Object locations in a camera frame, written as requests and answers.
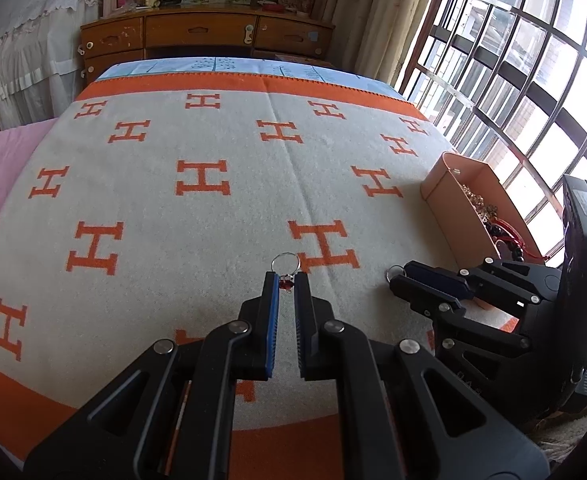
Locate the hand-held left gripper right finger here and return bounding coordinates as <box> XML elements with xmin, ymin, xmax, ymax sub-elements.
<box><xmin>293</xmin><ymin>272</ymin><xmax>551</xmax><ymax>480</ymax></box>

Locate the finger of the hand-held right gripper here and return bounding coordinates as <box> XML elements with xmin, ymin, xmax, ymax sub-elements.
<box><xmin>402</xmin><ymin>256</ymin><xmax>561</xmax><ymax>311</ymax></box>
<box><xmin>388</xmin><ymin>274</ymin><xmax>531</xmax><ymax>397</ymax></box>

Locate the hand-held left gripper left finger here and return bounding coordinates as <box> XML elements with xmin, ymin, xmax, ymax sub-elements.
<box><xmin>24</xmin><ymin>271</ymin><xmax>280</xmax><ymax>480</ymax></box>

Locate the silver ring with red gem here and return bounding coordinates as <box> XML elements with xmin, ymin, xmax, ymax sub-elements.
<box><xmin>270</xmin><ymin>253</ymin><xmax>301</xmax><ymax>291</ymax></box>

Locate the black bead bracelet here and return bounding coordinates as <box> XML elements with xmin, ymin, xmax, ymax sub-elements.
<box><xmin>491</xmin><ymin>227</ymin><xmax>524</xmax><ymax>261</ymax></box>

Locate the red rope bracelet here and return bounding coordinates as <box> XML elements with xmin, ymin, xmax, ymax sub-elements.
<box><xmin>488</xmin><ymin>215</ymin><xmax>544</xmax><ymax>261</ymax></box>

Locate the gold tiara comb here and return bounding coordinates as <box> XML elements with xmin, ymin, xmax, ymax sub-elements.
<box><xmin>453</xmin><ymin>167</ymin><xmax>499</xmax><ymax>221</ymax></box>

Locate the pink jewelry box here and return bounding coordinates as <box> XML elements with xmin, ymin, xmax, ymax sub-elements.
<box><xmin>420</xmin><ymin>151</ymin><xmax>547</xmax><ymax>263</ymax></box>

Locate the grey orange printed blanket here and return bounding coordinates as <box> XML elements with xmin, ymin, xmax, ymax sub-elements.
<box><xmin>0</xmin><ymin>71</ymin><xmax>524</xmax><ymax>466</ymax></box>

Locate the beige knitted cloth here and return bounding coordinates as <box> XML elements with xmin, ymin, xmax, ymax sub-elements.
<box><xmin>533</xmin><ymin>410</ymin><xmax>587</xmax><ymax>461</ymax></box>

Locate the metal window grille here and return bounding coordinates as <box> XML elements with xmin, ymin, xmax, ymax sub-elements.
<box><xmin>393</xmin><ymin>0</ymin><xmax>587</xmax><ymax>271</ymax></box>

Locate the beige curtain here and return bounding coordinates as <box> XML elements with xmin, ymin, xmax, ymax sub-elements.
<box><xmin>318</xmin><ymin>0</ymin><xmax>447</xmax><ymax>96</ymax></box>

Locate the blue leaf-print sheet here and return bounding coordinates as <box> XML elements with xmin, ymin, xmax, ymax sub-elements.
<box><xmin>96</xmin><ymin>56</ymin><xmax>404</xmax><ymax>98</ymax></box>

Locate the wooden desk with drawers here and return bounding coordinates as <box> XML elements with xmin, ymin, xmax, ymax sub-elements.
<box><xmin>80</xmin><ymin>6</ymin><xmax>335</xmax><ymax>86</ymax></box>

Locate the pink bedsheet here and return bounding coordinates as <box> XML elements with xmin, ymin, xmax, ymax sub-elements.
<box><xmin>0</xmin><ymin>117</ymin><xmax>62</xmax><ymax>281</ymax></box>

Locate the white lace cloth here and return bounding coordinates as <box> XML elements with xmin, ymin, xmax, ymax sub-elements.
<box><xmin>0</xmin><ymin>0</ymin><xmax>104</xmax><ymax>138</ymax></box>

